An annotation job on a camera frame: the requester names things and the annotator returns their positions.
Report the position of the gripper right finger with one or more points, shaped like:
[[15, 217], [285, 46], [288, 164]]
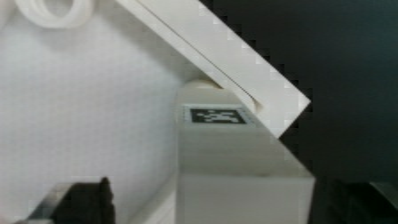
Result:
[[357, 205]]

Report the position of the white desk leg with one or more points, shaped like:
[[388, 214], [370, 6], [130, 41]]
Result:
[[244, 183]]

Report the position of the white desk top tray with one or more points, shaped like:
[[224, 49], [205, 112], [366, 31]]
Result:
[[98, 57]]

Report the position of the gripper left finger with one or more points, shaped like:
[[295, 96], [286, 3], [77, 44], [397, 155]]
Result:
[[77, 204]]

